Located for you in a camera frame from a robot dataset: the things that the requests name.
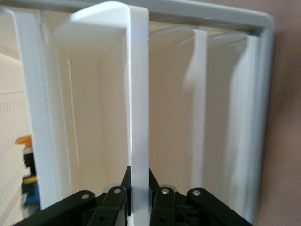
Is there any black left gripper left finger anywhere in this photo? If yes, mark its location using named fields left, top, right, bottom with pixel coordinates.
left=14, top=166, right=132, bottom=226

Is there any red emergency stop button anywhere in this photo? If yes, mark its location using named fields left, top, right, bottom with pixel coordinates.
left=15, top=134, right=39, bottom=208

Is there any white plastic drawer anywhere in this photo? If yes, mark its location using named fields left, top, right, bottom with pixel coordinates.
left=149, top=24, right=209, bottom=189
left=208, top=32, right=261, bottom=224
left=53, top=1, right=150, bottom=226

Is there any white drawer cabinet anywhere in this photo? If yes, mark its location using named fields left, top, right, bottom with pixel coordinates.
left=0, top=0, right=276, bottom=226

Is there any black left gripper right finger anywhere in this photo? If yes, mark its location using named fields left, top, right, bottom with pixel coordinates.
left=148, top=167, right=253, bottom=226

